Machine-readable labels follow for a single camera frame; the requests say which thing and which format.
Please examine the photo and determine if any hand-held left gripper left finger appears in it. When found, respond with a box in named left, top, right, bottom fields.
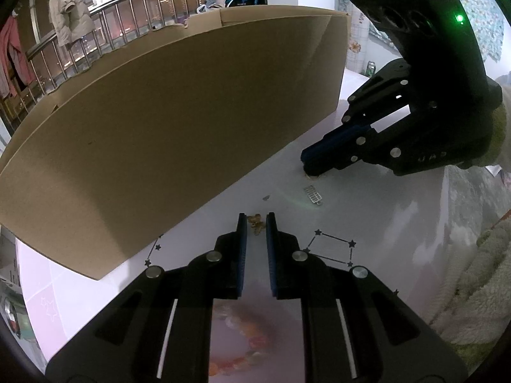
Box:
left=45, top=212, right=248, bottom=383

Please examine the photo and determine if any small silver comb pendant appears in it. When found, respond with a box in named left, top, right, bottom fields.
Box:
left=302, top=184, right=324, bottom=205

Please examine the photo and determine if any fluffy cream cloth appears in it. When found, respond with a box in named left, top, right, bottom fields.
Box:
left=429, top=160, right=511, bottom=348

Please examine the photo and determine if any pink hanging garment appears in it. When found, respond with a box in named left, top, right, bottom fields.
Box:
left=0, top=14, right=36, bottom=98

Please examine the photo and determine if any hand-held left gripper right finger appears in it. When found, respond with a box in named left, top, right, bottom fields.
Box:
left=265, top=212, right=469, bottom=383

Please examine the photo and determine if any brown cardboard box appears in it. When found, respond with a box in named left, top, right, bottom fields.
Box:
left=0, top=4, right=351, bottom=282

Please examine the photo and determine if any teal patterned curtain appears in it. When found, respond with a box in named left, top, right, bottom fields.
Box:
left=339, top=0, right=506, bottom=62

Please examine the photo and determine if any beige hanging coat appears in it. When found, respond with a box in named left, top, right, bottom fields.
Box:
left=42, top=0, right=96, bottom=46

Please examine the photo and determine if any pale pink beaded bracelet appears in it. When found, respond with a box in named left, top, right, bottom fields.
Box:
left=210, top=305, right=280, bottom=376

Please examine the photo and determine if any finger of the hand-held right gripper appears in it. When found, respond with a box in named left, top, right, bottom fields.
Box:
left=315, top=59, right=414, bottom=151
left=301, top=105, right=435, bottom=177

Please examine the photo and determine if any thin gold necklace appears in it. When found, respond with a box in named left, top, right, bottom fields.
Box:
left=247, top=213, right=267, bottom=237

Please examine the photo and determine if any metal balcony railing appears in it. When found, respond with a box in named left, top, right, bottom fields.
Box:
left=0, top=0, right=264, bottom=128

